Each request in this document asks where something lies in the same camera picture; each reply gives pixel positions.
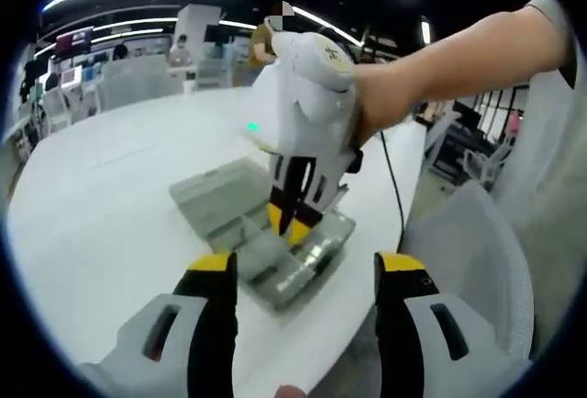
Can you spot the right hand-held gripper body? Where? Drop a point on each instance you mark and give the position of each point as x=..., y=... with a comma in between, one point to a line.
x=307, y=109

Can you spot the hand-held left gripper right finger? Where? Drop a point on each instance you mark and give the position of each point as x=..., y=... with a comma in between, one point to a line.
x=396, y=338

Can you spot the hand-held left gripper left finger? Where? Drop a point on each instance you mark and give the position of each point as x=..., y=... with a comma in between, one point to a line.
x=213, y=329

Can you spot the clear grey guide fixture box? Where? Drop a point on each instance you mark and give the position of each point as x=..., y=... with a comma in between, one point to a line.
x=211, y=201

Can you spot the person's right hand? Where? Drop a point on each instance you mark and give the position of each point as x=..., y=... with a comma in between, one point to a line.
x=380, y=104

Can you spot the person's left hand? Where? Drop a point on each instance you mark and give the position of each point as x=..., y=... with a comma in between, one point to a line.
x=291, y=391

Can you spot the white mesh office chair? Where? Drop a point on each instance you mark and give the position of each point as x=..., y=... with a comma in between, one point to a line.
x=468, y=256

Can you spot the red wall display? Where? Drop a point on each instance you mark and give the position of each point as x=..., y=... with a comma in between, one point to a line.
x=74, y=40

